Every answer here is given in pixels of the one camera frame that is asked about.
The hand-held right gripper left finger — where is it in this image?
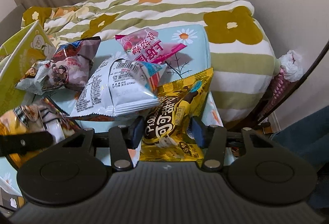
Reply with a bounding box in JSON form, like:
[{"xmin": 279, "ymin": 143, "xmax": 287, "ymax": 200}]
[{"xmin": 55, "ymin": 116, "xmax": 145, "ymax": 172}]

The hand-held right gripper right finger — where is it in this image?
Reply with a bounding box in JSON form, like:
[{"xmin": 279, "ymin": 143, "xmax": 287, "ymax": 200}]
[{"xmin": 190, "ymin": 116, "xmax": 278, "ymax": 172}]

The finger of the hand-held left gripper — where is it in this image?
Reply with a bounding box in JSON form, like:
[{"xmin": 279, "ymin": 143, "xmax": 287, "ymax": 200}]
[{"xmin": 0, "ymin": 131, "xmax": 53, "ymax": 158}]

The orange striped snack packet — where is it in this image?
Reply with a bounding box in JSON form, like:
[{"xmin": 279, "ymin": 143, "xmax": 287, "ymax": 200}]
[{"xmin": 0, "ymin": 97, "xmax": 84, "ymax": 168}]

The yellow chocolate snack packet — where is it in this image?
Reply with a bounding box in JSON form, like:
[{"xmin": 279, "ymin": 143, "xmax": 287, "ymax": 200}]
[{"xmin": 140, "ymin": 67, "xmax": 215, "ymax": 163}]

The yellow-green cardboard box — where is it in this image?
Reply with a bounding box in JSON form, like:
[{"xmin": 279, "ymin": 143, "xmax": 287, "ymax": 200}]
[{"xmin": 0, "ymin": 20, "xmax": 56, "ymax": 116}]

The white snack packet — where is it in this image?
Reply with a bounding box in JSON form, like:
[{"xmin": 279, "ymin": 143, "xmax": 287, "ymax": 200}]
[{"xmin": 69, "ymin": 58, "xmax": 167, "ymax": 118}]

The silver snack packet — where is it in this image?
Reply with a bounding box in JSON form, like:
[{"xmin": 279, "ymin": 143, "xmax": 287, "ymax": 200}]
[{"xmin": 15, "ymin": 59, "xmax": 52, "ymax": 96}]

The striped floral blanket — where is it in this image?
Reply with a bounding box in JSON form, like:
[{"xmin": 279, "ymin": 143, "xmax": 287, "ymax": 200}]
[{"xmin": 21, "ymin": 0, "xmax": 277, "ymax": 124}]

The pink snack packet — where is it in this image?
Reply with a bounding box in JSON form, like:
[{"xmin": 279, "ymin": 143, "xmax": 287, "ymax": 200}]
[{"xmin": 115, "ymin": 28, "xmax": 188, "ymax": 65}]

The purple cartoon figures snack packet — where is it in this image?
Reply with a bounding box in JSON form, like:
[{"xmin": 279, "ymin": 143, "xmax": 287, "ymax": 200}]
[{"xmin": 36, "ymin": 36, "xmax": 101, "ymax": 92}]

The person's jeans-clad leg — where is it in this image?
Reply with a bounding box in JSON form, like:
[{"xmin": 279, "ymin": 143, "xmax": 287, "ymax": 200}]
[{"xmin": 270, "ymin": 104, "xmax": 329, "ymax": 170}]

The white plastic bag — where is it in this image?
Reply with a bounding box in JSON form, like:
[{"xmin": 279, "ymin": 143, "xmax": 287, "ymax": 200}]
[{"xmin": 279, "ymin": 50, "xmax": 305, "ymax": 82}]

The grey bed headboard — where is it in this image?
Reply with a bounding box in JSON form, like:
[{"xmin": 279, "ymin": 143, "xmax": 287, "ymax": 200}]
[{"xmin": 0, "ymin": 4, "xmax": 26, "ymax": 42}]

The black cable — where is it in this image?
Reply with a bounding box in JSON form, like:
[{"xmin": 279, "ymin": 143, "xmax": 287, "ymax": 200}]
[{"xmin": 231, "ymin": 40, "xmax": 329, "ymax": 129}]

